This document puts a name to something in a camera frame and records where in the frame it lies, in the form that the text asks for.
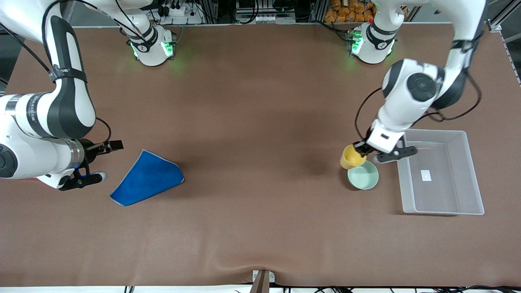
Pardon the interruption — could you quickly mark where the yellow cup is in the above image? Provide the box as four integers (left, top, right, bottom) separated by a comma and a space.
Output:
340, 144, 367, 170

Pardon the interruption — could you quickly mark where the mint green bowl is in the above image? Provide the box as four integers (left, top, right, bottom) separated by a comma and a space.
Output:
347, 160, 379, 190

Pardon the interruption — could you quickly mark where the blue cloth with grey hem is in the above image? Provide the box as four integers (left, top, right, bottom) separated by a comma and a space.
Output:
109, 149, 185, 207

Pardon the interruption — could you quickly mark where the clear plastic bin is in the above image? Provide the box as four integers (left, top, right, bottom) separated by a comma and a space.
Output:
397, 129, 485, 215

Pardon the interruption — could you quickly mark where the brown table mat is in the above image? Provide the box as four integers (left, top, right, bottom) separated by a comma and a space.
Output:
0, 24, 521, 287

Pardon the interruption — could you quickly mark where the pile of orange objects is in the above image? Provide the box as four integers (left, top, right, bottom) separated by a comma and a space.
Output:
324, 0, 377, 23

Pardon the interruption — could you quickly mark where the white power strip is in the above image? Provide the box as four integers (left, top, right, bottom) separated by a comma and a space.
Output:
157, 4, 204, 25

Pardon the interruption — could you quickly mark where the metal bracket plate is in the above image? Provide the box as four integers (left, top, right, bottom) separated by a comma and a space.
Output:
252, 270, 276, 283

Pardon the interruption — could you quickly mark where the brown camera post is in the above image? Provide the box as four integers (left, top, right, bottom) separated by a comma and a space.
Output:
249, 271, 271, 293

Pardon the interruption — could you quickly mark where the aluminium frame profile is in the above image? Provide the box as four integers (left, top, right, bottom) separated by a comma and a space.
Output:
486, 0, 521, 86

